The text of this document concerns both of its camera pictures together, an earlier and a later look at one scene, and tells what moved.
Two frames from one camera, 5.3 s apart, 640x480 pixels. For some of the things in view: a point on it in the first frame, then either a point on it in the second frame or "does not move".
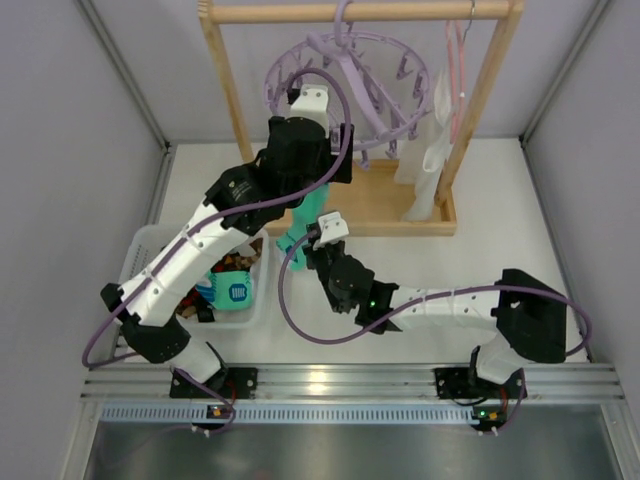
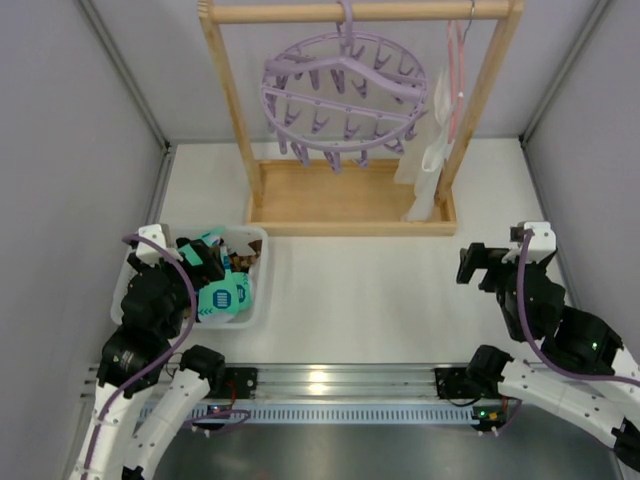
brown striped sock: [238, 262] does not move
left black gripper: [343, 151] -> [201, 262]
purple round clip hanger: [374, 83] does not move
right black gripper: [314, 256] -> [486, 265]
